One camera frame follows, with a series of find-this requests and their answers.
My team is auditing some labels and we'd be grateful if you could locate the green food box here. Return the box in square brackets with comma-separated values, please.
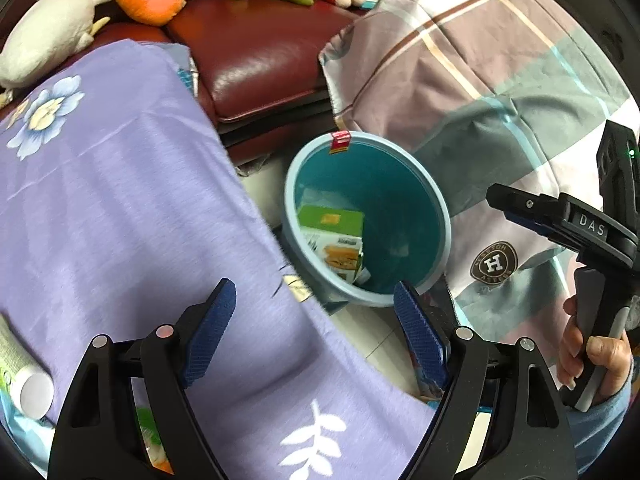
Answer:
[297, 188, 371, 285]

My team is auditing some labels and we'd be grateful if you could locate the blue plastic trash bin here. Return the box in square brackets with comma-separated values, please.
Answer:
[280, 132, 451, 313]

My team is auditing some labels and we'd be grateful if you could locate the person's right hand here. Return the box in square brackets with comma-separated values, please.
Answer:
[556, 296, 632, 404]

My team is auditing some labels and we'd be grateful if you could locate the plaid pink grey blanket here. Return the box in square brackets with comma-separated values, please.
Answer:
[319, 0, 639, 362]

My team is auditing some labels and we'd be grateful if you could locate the purple floral cloth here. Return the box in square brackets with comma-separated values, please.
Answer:
[1, 40, 433, 479]

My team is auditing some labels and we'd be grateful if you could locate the green white tube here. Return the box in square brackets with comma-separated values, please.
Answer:
[0, 316, 54, 419]

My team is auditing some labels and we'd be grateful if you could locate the red sticker on bin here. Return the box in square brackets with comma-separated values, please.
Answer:
[329, 130, 352, 155]

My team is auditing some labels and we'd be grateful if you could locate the dark red leather sofa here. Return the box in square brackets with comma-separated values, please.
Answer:
[86, 0, 356, 164]

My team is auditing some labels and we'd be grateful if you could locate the white duck plush toy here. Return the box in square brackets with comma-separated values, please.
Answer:
[1, 0, 112, 92]

